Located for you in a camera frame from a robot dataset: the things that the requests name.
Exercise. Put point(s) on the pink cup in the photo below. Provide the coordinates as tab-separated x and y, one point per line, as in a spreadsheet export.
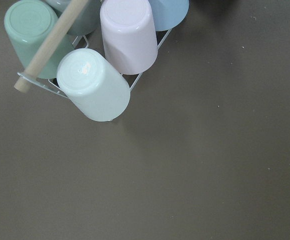
128	34

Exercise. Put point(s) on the light blue cup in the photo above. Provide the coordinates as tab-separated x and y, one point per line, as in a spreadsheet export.
167	14

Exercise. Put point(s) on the white cup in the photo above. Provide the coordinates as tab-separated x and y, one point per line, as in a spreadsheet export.
95	87

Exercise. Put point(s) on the white wire cup rack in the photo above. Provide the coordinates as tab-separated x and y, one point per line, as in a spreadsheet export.
51	84

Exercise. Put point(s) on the mint cup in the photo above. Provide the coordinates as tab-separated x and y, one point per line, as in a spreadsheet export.
28	23

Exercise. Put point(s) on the grey cup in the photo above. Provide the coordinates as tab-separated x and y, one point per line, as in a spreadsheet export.
86	22

